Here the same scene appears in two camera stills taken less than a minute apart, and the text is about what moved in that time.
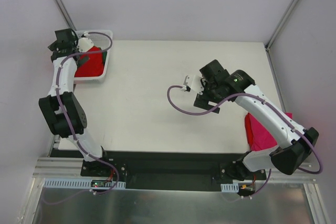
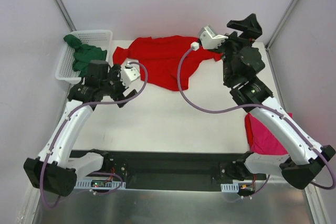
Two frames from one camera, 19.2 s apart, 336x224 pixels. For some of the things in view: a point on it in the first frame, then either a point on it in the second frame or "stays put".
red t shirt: x=94 y=66 → x=161 y=56
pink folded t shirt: x=259 y=136 stays put
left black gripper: x=82 y=60 → x=122 y=94
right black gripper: x=206 y=104 → x=237 y=36
